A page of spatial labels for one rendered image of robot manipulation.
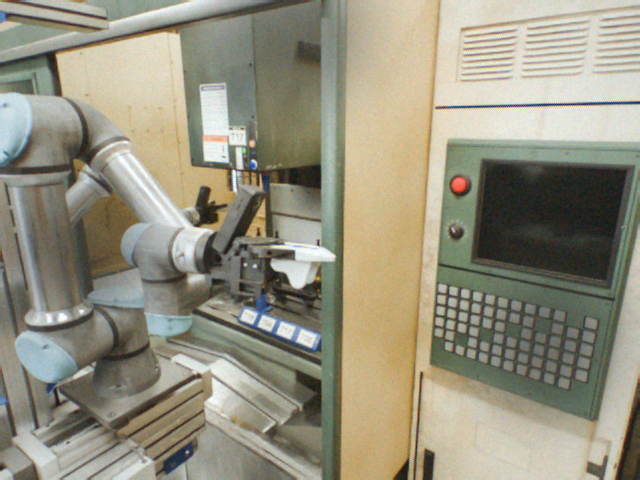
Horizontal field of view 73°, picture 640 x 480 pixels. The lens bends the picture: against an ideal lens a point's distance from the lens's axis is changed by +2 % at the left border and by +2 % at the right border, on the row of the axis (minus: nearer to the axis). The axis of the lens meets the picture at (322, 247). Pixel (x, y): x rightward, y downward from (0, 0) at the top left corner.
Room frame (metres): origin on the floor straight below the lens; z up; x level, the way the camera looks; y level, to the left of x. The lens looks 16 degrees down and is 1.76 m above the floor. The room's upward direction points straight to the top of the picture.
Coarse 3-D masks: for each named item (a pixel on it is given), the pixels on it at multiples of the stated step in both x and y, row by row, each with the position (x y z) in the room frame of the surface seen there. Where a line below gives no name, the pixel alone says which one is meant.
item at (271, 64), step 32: (320, 0) 2.04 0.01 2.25; (192, 32) 1.94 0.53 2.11; (224, 32) 1.82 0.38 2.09; (256, 32) 1.74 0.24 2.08; (288, 32) 1.88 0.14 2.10; (320, 32) 2.04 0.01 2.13; (192, 64) 1.95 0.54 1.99; (224, 64) 1.83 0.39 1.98; (256, 64) 1.74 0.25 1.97; (288, 64) 1.87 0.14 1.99; (320, 64) 2.04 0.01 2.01; (192, 96) 1.96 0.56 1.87; (256, 96) 1.73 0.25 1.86; (288, 96) 1.87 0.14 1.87; (320, 96) 2.04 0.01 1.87; (192, 128) 1.97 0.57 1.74; (256, 128) 1.73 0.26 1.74; (288, 128) 1.87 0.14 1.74; (320, 128) 2.04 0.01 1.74; (192, 160) 1.98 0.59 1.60; (288, 160) 1.86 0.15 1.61; (320, 160) 2.04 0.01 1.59
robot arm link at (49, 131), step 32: (0, 96) 0.74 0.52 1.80; (32, 96) 0.79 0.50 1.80; (0, 128) 0.72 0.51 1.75; (32, 128) 0.74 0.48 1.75; (64, 128) 0.80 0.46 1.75; (0, 160) 0.71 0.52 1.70; (32, 160) 0.74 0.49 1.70; (64, 160) 0.79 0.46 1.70; (32, 192) 0.75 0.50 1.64; (64, 192) 0.80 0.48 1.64; (32, 224) 0.75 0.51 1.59; (64, 224) 0.78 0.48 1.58; (32, 256) 0.75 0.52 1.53; (64, 256) 0.77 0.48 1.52; (32, 288) 0.75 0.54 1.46; (64, 288) 0.76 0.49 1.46; (32, 320) 0.74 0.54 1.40; (64, 320) 0.75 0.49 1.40; (96, 320) 0.82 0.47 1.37; (32, 352) 0.73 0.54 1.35; (64, 352) 0.73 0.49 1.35; (96, 352) 0.79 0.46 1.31
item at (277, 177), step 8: (304, 168) 2.47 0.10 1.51; (312, 168) 2.47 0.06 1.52; (320, 168) 2.49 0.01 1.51; (272, 176) 2.56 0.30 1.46; (280, 176) 2.56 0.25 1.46; (288, 176) 2.55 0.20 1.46; (296, 176) 2.59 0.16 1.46; (304, 176) 2.47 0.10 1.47; (312, 176) 2.43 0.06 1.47; (320, 176) 2.46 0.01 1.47; (288, 184) 2.55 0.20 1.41; (296, 184) 2.59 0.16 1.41; (304, 184) 2.57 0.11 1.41; (312, 184) 2.53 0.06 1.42; (320, 184) 2.49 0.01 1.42; (272, 216) 2.63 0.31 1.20; (272, 224) 2.63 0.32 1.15; (272, 232) 2.63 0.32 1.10; (288, 280) 2.52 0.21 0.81
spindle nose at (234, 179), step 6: (228, 174) 2.03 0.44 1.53; (234, 174) 2.01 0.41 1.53; (240, 174) 2.01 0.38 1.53; (246, 174) 2.01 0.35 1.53; (252, 174) 2.03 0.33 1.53; (258, 174) 2.07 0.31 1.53; (228, 180) 2.03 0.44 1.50; (234, 180) 2.01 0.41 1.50; (240, 180) 2.01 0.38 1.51; (246, 180) 2.01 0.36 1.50; (252, 180) 2.03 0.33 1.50; (258, 180) 2.06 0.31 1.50; (228, 186) 2.04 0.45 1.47; (234, 186) 2.01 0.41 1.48; (240, 186) 2.01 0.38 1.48; (258, 186) 2.06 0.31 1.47
